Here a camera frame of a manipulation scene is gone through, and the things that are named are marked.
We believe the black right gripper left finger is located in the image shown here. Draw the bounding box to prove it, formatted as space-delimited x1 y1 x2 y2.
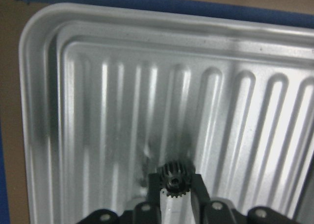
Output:
148 173 160 204

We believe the silver metal tray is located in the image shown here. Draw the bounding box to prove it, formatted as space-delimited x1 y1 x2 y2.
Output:
19 3 314 224

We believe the small black bearing gear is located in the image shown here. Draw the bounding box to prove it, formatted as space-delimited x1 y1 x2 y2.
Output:
157 160 195 198

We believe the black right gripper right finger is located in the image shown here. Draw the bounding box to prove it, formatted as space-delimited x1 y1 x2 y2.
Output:
191 174 210 204

